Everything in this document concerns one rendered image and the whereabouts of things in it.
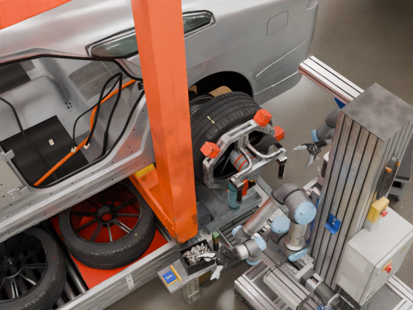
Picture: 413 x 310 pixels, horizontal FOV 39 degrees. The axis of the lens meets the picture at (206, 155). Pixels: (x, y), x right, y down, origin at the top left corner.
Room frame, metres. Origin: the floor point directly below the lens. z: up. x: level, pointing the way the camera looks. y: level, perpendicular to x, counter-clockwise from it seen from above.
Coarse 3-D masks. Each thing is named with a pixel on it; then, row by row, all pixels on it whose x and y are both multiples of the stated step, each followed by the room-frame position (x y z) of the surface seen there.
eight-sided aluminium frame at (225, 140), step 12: (252, 120) 2.46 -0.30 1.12; (228, 132) 2.36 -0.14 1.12; (240, 132) 2.36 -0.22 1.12; (264, 132) 2.45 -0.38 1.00; (216, 144) 2.32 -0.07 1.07; (228, 144) 2.29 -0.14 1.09; (216, 156) 2.25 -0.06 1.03; (204, 168) 2.25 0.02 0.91; (204, 180) 2.25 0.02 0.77; (216, 180) 2.30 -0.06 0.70; (228, 180) 2.35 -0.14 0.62
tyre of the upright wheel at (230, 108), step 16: (224, 96) 2.63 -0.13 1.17; (240, 96) 2.65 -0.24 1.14; (208, 112) 2.50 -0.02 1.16; (224, 112) 2.48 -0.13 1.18; (240, 112) 2.48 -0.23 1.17; (256, 112) 2.52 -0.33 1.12; (192, 128) 2.43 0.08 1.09; (208, 128) 2.39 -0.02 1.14; (224, 128) 2.38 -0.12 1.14; (192, 144) 2.35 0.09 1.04
